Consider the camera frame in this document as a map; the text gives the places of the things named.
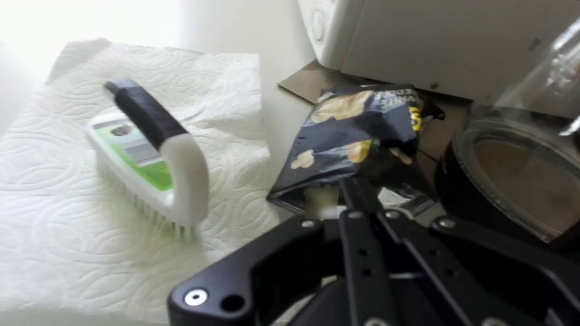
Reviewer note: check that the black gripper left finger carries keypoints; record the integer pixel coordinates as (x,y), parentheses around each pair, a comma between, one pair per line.
(272,266)

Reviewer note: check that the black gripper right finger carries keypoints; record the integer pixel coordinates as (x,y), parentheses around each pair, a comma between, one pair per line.
(471,273)

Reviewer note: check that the black chip packet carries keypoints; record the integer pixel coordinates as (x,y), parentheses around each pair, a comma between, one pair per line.
(344,139)

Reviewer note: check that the black glass electric kettle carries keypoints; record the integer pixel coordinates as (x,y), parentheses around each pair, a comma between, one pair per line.
(518,175)

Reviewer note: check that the white microwave oven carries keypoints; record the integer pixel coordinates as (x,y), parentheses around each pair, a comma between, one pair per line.
(435,43)

